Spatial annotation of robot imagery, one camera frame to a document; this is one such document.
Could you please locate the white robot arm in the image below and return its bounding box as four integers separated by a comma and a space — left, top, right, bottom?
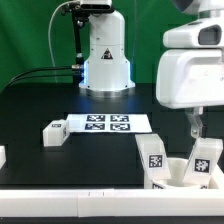
79, 0, 224, 138

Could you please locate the white cable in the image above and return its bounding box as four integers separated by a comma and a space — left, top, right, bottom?
47, 0, 81, 84

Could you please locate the white L-shaped fence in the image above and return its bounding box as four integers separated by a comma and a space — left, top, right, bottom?
0, 168, 224, 217

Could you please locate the black camera on stand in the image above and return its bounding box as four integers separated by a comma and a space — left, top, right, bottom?
80, 0, 113, 14

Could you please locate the black camera stand pole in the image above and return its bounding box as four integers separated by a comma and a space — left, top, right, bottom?
61, 3, 89, 65

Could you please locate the white marker sheet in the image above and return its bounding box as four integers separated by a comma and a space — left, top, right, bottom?
67, 114, 152, 133

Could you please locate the black cable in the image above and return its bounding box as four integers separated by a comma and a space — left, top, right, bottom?
0, 73, 83, 96
6, 65, 84, 88

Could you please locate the black cable lower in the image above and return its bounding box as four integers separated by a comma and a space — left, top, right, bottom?
0, 73, 83, 96

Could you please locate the black cable upper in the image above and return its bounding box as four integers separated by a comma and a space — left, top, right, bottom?
6, 65, 84, 88

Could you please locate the white round stool seat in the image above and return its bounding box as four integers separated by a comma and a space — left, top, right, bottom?
143, 157, 212, 190

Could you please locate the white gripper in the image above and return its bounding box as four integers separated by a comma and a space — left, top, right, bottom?
156, 49, 224, 139

